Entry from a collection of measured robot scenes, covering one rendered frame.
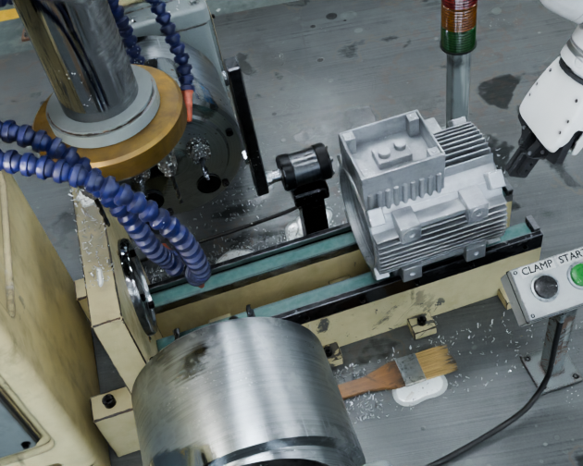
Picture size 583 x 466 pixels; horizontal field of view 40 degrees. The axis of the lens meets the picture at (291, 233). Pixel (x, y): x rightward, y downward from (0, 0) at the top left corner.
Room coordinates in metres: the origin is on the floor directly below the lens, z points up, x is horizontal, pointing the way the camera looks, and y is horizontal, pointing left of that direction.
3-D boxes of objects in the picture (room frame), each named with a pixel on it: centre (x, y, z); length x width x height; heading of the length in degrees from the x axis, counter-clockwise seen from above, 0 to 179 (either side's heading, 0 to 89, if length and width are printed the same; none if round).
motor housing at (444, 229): (0.80, -0.20, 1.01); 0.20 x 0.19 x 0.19; 97
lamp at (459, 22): (1.12, -0.36, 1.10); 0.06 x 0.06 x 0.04
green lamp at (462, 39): (1.12, -0.36, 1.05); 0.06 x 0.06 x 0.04
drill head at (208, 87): (1.08, 0.18, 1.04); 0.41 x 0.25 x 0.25; 7
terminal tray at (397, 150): (0.79, -0.16, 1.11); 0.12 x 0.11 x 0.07; 97
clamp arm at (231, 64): (0.90, 0.03, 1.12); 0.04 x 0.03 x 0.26; 97
